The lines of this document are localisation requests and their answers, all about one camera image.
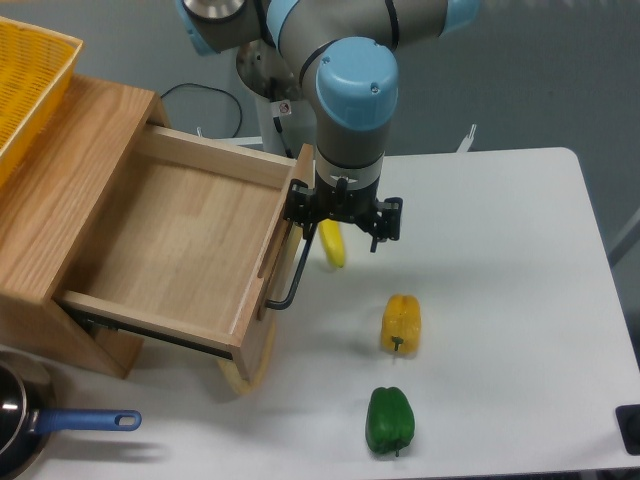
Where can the yellow banana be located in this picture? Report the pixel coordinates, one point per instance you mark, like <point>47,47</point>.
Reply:
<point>332,242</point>

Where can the green bell pepper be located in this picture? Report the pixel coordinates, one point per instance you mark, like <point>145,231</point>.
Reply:
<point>390,421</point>

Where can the white metal base frame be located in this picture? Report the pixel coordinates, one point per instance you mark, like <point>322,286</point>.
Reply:
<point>256,142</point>

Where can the triangular bread slice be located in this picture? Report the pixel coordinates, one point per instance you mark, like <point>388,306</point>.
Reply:
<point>232,375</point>

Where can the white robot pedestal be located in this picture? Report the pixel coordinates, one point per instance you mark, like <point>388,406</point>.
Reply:
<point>286,119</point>

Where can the wooden drawer cabinet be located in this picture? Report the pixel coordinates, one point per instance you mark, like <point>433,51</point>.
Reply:
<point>47,207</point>

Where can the yellow bell pepper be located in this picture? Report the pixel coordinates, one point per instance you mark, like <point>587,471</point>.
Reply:
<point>401,325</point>

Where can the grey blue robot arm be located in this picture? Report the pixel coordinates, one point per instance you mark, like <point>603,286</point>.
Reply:
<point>341,54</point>

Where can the black corner object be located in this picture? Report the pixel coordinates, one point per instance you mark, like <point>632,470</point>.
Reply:
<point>628,421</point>

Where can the wooden top drawer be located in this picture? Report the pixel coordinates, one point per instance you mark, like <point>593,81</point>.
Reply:
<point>190,244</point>

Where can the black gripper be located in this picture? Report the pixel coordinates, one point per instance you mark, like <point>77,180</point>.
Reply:
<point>305,207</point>

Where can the yellow plastic basket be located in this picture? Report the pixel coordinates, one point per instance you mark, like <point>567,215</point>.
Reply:
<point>36,68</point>

